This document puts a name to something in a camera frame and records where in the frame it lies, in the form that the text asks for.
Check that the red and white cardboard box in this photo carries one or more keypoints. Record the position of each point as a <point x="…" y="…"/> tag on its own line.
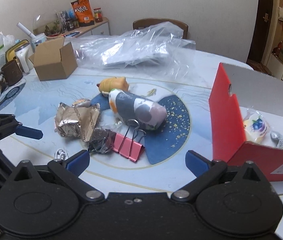
<point x="246" y="109"/>

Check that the small cartoon snack packet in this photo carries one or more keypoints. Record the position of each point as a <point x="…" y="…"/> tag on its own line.
<point x="81" y="103"/>

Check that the bag of black beads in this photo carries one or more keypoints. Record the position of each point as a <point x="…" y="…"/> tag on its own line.
<point x="101" y="141"/>

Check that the rolled patterned cloth package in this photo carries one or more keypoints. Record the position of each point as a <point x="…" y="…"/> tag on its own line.
<point x="125" y="105"/>

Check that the orange snack bag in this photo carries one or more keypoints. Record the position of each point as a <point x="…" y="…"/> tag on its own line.
<point x="83" y="12"/>

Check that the brown wooden chair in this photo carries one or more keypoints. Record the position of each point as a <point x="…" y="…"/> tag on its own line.
<point x="146" y="22"/>

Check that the gold foil snack wrapper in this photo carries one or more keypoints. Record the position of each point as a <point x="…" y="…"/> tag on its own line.
<point x="77" y="122"/>

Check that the small brown cardboard box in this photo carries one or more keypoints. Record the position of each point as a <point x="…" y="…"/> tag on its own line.
<point x="54" y="60"/>

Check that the clear plastic bag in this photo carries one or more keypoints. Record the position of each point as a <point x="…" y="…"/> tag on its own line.
<point x="152" y="45"/>

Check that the red lidded jar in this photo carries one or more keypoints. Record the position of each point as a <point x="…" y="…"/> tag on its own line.
<point x="98" y="15"/>

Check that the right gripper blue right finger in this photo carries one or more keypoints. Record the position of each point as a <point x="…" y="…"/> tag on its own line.
<point x="207" y="174"/>

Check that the pink binder clip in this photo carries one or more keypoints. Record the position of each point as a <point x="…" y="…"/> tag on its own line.
<point x="129" y="145"/>

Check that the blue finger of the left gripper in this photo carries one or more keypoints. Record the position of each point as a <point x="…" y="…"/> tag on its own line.
<point x="28" y="132"/>

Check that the silver foil packet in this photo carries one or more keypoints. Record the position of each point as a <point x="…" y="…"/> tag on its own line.
<point x="277" y="138"/>

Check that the white side cabinet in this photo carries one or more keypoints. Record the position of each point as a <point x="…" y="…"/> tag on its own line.
<point x="99" y="29"/>

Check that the glass terrarium bowl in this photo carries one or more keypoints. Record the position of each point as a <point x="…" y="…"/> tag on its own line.
<point x="48" y="23"/>

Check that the brown mug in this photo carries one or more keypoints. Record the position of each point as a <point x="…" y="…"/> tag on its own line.
<point x="10" y="74"/>

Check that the yellow squishy dog toy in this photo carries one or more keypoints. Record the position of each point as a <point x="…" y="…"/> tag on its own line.
<point x="108" y="84"/>

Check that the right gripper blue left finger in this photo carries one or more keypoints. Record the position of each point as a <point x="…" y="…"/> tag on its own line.
<point x="67" y="174"/>

